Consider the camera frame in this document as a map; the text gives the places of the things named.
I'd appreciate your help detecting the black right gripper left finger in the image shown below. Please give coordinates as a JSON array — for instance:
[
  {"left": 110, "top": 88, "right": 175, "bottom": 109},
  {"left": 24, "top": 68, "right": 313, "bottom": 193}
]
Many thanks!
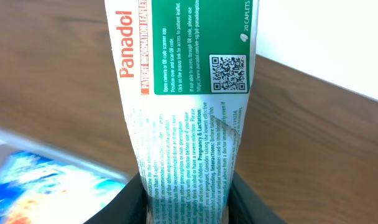
[{"left": 84, "top": 173, "right": 148, "bottom": 224}]

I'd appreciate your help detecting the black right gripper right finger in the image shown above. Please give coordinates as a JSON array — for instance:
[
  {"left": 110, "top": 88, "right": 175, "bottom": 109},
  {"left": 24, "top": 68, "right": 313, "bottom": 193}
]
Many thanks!
[{"left": 228, "top": 172, "right": 285, "bottom": 224}]

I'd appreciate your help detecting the blue Kool Fever box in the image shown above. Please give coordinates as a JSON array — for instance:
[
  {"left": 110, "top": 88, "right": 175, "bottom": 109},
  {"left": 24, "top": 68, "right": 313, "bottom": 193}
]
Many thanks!
[{"left": 0, "top": 151, "right": 125, "bottom": 224}]

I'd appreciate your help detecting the white green Panadol pack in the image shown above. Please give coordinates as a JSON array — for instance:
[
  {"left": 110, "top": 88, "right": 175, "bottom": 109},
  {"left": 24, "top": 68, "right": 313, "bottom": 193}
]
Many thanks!
[{"left": 104, "top": 0, "right": 259, "bottom": 223}]

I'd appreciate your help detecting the clear plastic container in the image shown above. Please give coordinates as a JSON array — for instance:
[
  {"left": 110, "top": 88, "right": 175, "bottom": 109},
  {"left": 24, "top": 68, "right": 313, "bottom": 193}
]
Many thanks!
[{"left": 0, "top": 129, "right": 130, "bottom": 224}]

